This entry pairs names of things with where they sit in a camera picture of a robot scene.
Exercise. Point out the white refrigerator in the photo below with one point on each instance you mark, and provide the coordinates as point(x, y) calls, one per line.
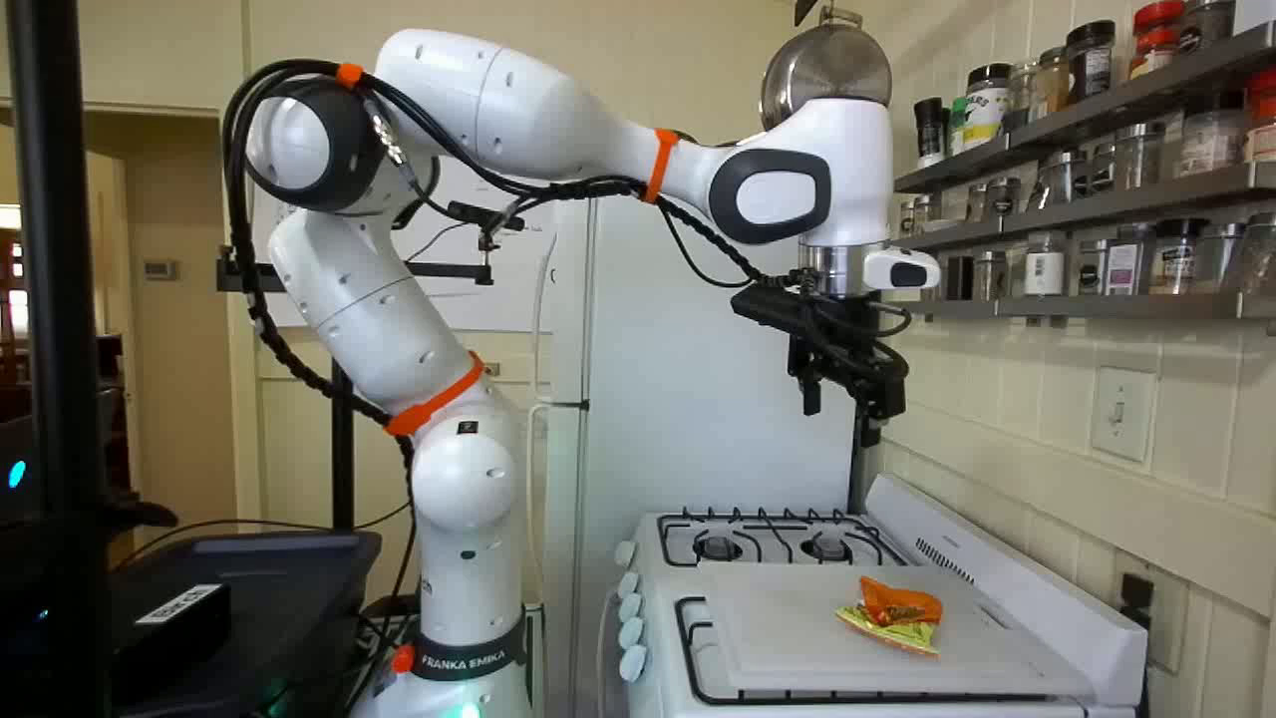
point(656, 396)

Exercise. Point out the hanging steel pot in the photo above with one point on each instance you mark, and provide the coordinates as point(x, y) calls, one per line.
point(825, 61)

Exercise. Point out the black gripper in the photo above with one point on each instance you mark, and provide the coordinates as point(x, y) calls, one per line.
point(833, 340)

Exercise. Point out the white gas stove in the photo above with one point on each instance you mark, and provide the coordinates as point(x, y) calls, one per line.
point(658, 658)

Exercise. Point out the black wall outlet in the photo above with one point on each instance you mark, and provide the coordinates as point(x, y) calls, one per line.
point(1138, 601)

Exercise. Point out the metal spice rack shelf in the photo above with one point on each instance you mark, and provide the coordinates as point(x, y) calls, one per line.
point(1103, 115)

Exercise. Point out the yellow orange snack packet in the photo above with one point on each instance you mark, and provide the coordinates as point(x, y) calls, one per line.
point(893, 617)

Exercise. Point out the large white-label spice jar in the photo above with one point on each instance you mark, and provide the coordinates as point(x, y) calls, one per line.
point(983, 106)

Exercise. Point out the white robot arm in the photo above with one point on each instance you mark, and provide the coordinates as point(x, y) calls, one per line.
point(328, 159)

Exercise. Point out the black vertical pole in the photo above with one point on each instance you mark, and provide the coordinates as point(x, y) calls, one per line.
point(52, 204)

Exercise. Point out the white cutting board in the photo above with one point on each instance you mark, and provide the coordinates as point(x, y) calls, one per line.
point(779, 632)

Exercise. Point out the white wall outlet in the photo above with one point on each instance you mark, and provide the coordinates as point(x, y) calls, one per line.
point(1120, 413)

